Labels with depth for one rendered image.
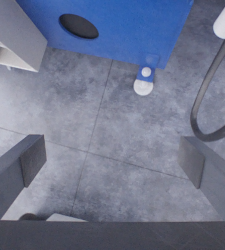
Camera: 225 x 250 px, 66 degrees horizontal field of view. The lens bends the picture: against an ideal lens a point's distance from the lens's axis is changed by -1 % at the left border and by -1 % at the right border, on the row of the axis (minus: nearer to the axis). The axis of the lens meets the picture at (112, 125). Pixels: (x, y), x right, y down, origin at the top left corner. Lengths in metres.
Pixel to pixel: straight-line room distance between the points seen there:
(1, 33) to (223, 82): 1.00
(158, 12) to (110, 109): 0.55
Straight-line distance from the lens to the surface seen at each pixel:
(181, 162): 0.17
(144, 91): 0.95
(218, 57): 0.62
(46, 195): 1.06
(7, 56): 0.97
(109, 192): 0.96
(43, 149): 0.16
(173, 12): 0.56
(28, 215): 1.02
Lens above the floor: 0.92
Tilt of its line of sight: 81 degrees down
